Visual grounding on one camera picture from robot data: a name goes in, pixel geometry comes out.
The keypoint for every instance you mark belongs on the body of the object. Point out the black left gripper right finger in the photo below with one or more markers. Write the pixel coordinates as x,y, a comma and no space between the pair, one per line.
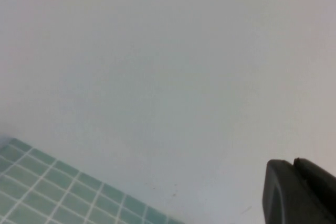
321,190

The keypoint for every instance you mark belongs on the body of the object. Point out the green checked tablecloth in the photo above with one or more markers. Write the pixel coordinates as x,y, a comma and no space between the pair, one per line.
52,195

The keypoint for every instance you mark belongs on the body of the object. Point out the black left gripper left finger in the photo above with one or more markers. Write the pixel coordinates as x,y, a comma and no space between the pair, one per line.
286,197

